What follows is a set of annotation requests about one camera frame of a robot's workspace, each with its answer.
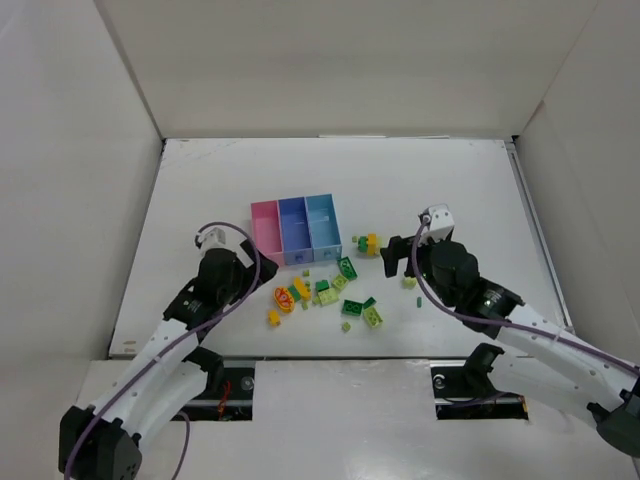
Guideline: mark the small dark green slope lego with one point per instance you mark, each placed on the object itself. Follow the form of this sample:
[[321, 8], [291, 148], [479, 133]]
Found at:
[[369, 302]]

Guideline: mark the lime rounded lego brick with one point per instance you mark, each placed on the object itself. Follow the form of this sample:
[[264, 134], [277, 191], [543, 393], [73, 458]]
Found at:
[[326, 297]]

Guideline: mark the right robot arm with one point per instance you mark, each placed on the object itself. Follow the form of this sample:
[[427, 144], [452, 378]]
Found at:
[[612, 383]]

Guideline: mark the pale lime lego cube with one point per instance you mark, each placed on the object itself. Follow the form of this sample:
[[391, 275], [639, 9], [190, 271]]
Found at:
[[409, 282]]

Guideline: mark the light blue container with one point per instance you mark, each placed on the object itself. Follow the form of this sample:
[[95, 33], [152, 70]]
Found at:
[[323, 228]]

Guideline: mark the purple container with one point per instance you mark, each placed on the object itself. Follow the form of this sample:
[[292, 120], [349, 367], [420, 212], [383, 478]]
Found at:
[[295, 232]]

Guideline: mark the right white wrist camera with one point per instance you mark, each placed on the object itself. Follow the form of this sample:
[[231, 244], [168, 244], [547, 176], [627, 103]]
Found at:
[[438, 224]]

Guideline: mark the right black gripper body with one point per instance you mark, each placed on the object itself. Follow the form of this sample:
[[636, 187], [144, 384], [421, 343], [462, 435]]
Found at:
[[398, 250]]

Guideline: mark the orange printed lego plate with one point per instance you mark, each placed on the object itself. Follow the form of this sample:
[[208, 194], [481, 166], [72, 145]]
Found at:
[[284, 299]]

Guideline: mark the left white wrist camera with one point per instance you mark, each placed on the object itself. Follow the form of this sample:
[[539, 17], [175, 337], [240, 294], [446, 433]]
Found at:
[[209, 238]]

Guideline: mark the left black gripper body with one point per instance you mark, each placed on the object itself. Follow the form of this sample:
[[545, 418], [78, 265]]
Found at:
[[261, 265]]

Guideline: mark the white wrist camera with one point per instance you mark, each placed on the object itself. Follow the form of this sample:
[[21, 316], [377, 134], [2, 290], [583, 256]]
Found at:
[[209, 238], [438, 224]]

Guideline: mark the dark green lego plate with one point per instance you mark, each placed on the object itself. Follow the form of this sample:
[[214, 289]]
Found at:
[[347, 268]]

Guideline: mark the lime 2x2 lego brick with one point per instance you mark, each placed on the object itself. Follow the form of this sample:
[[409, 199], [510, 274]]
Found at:
[[372, 317]]

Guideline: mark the dark green 2x2 lego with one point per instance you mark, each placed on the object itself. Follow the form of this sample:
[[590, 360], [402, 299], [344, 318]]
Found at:
[[352, 308]]

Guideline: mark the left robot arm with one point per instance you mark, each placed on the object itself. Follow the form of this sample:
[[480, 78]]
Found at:
[[107, 439]]

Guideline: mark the light green square lego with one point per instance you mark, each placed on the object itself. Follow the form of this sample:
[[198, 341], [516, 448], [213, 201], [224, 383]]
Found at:
[[339, 282]]

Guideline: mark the small yellow lego brick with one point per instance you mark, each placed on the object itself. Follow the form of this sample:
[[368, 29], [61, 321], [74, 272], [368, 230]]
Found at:
[[274, 318]]

